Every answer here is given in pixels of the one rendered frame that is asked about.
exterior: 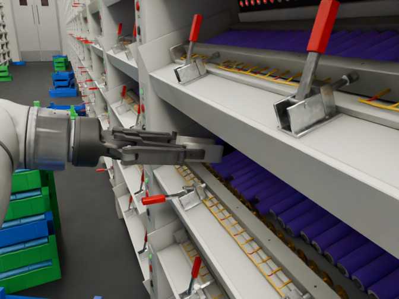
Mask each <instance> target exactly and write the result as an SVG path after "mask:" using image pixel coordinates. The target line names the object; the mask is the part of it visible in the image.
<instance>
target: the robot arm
mask: <svg viewBox="0 0 399 299"><path fill-rule="evenodd" d="M215 143H216V140H215V139H210V138H196V137H188V136H177V132H175V131H172V135H170V133H168V132H156V131H145V130H139V129H127V128H121V127H117V126H113V128H112V131H102V126H101V121H100V119H99V118H96V117H84V116H77V117H75V120H72V119H71V112H70V111H69V110H56V109H48V108H41V107H36V106H34V107H30V106H23V105H20V104H16V103H13V102H11V101H9V100H4V99H0V230H1V227H2V225H3V222H4V219H5V216H6V214H7V210H8V207H9V204H10V199H11V192H12V175H13V174H14V173H15V171H16V170H26V169H29V170H59V171H64V170H66V169H67V166H68V162H72V165H74V167H95V166H97V165H98V162H99V157H101V156H104V157H110V158H111V159H114V160H120V161H121V165H123V166H131V165H136V164H141V165H171V166H183V163H184V161H193V162H204V163H221V159H222V156H223V150H224V146H223V145H215Z"/></svg>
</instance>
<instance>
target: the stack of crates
mask: <svg viewBox="0 0 399 299"><path fill-rule="evenodd" d="M34 106H36V107H40V102H39V101H34ZM46 176H47V184H48V189H49V196H50V204H51V209H52V217H53V224H54V229H55V230H58V229H61V221H60V216H59V208H58V200H57V195H56V187H55V179H54V174H53V170H46Z"/></svg>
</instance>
